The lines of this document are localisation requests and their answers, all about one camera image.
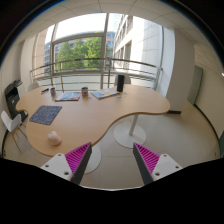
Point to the red and white mug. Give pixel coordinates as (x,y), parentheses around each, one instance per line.
(85,91)

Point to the grey metal cup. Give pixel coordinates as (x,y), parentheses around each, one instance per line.
(53,92)

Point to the white chair behind desk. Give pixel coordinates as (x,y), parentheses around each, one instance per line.
(33,86)

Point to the small dark object on desk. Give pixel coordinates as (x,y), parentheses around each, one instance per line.
(45,91)

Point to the curved wooden desk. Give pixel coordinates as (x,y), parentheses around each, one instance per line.
(89,118)

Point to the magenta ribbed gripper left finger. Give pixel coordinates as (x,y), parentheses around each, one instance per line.
(70,166)

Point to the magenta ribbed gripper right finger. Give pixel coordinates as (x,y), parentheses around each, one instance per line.
(153,166)

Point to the metal balcony railing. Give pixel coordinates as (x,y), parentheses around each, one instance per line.
(93,73)

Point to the white chair wooden legs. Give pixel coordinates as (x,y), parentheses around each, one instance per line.
(12,125)

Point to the open magazine right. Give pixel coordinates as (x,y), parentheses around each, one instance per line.
(104,93)

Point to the dark speckled mouse pad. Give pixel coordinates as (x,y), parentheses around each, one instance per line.
(45,114)

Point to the colourful magazine left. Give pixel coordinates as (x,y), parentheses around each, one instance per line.
(69,96)

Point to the black cylindrical speaker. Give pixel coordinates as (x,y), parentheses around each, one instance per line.
(120,83)

